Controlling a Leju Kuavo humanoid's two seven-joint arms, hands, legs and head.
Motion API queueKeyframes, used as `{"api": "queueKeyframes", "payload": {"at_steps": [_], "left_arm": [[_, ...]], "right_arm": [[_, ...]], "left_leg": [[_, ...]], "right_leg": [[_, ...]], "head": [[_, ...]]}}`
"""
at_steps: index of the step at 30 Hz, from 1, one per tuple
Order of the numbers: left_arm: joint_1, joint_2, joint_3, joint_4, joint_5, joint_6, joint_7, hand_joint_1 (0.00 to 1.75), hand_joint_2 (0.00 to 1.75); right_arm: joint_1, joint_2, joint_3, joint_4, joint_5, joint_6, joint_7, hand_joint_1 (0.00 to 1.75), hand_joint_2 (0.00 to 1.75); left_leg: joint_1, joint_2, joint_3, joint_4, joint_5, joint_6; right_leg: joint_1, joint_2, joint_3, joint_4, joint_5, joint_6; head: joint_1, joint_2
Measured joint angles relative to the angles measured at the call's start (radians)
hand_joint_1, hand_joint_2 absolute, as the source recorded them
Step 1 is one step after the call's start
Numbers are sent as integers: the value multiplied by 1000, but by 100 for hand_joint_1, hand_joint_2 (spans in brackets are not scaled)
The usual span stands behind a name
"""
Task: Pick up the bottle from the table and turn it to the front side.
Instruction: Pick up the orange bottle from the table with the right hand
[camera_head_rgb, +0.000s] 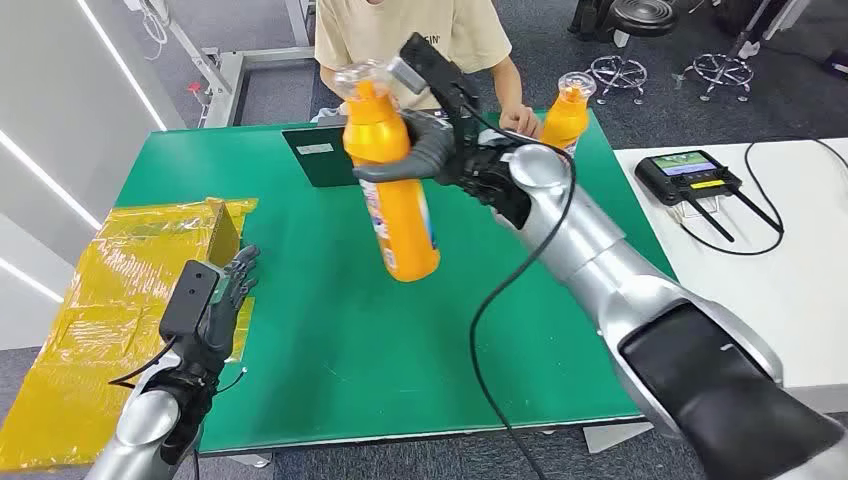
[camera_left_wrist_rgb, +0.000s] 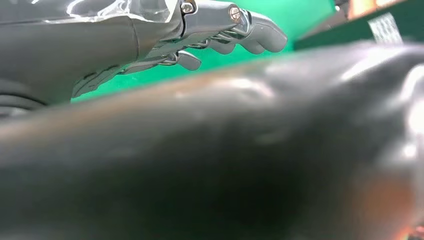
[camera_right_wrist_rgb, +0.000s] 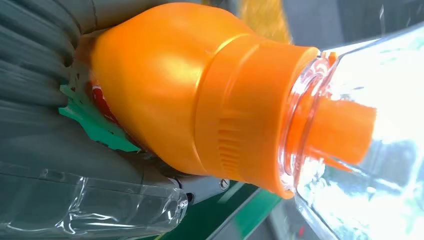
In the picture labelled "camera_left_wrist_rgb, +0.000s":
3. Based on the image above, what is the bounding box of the clear plastic film on hand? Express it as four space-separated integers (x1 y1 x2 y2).
0 0 180 25

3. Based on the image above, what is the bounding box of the ribbed grey left arm sleeve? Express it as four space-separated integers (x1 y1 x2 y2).
0 78 46 119

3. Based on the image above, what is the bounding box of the orange wooden board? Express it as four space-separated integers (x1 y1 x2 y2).
347 0 407 20

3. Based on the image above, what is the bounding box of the white tape strip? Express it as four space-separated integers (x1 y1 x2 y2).
367 12 404 45

